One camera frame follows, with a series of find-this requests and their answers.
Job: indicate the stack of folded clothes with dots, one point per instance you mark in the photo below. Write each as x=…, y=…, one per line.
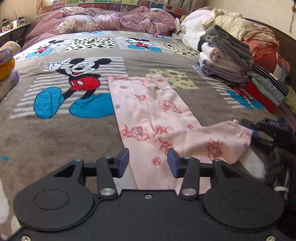
x=284, y=44

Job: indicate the beige fleece folded clothes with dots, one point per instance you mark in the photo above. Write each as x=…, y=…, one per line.
x=217, y=58

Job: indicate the colourful alphabet foam mat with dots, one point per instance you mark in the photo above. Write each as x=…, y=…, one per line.
x=127, y=3

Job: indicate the cartoon mouse printed blanket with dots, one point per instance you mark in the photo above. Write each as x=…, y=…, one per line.
x=57, y=139

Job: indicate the wooden framed window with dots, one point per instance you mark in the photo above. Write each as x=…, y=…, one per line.
x=42, y=7

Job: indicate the lilac printed folded garment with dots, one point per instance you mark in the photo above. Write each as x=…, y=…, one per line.
x=8, y=83

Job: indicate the pink printed pants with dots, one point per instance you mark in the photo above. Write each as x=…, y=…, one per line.
x=161, y=109

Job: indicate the orange pink blanket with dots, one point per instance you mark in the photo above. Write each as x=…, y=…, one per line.
x=266, y=55

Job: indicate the cream quilt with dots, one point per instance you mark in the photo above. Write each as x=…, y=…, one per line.
x=240, y=25

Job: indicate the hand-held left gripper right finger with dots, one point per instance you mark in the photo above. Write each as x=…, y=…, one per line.
x=172, y=162

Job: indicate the dark desk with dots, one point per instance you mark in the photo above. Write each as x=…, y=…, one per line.
x=13, y=29

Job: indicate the purple floral quilt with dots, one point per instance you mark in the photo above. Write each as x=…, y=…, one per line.
x=97, y=20

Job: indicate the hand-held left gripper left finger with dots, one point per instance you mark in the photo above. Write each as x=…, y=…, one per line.
x=123, y=163

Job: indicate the stack of jeans red clothes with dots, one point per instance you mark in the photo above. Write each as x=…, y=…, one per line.
x=268, y=89

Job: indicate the black striped folded garment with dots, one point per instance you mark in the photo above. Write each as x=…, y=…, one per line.
x=272, y=78

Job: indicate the dark grey fleece folded clothes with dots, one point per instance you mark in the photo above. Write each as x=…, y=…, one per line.
x=231, y=46

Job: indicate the mint green folded garment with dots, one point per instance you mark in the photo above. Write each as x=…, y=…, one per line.
x=261, y=88

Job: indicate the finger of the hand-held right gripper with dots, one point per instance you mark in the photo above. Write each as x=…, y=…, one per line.
x=251, y=124
x=260, y=140

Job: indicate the lilac grey folded clothes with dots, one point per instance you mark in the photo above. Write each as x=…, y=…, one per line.
x=222, y=75

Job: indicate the white quilt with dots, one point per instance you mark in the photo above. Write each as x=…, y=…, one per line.
x=192, y=30

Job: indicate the red folded garment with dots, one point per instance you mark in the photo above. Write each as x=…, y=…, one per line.
x=259, y=97

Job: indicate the yellow folded garment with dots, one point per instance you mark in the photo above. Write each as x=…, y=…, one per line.
x=7, y=68

